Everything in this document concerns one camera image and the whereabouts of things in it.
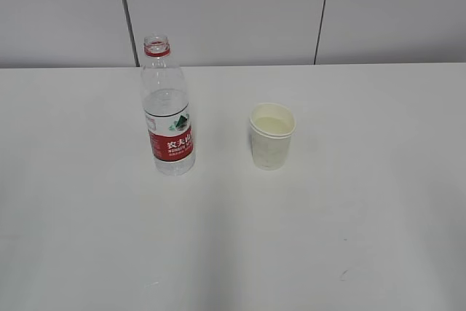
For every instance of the white paper cup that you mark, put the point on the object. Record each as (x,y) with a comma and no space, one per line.
(271,128)

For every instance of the Nongfu Spring water bottle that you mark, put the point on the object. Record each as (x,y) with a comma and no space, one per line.
(165,104)

